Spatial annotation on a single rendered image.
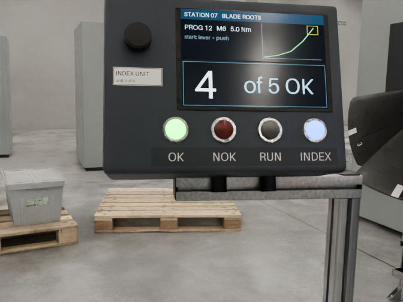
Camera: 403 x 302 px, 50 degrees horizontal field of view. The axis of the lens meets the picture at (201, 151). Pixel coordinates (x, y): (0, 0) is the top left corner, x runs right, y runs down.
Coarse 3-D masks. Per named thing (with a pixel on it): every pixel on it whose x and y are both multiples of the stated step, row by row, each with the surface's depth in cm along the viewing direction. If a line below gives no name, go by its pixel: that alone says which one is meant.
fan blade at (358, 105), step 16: (368, 96) 130; (384, 96) 124; (400, 96) 120; (352, 112) 135; (368, 112) 129; (384, 112) 124; (400, 112) 120; (352, 128) 134; (368, 128) 128; (384, 128) 124; (400, 128) 120; (352, 144) 133; (368, 144) 128
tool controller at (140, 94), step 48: (144, 0) 46; (192, 0) 47; (144, 48) 44; (192, 48) 46; (240, 48) 47; (288, 48) 47; (336, 48) 49; (144, 96) 45; (240, 96) 46; (288, 96) 47; (336, 96) 48; (144, 144) 44; (192, 144) 45; (240, 144) 45; (288, 144) 46; (336, 144) 47
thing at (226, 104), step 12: (192, 60) 46; (192, 72) 45; (204, 72) 46; (216, 72) 46; (192, 84) 45; (204, 84) 46; (216, 84) 46; (228, 84) 46; (192, 96) 45; (204, 96) 45; (216, 96) 46; (228, 96) 46
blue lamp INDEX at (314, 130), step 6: (306, 120) 47; (312, 120) 47; (318, 120) 47; (306, 126) 46; (312, 126) 46; (318, 126) 46; (324, 126) 47; (306, 132) 46; (312, 132) 46; (318, 132) 46; (324, 132) 47; (306, 138) 46; (312, 138) 46; (318, 138) 46
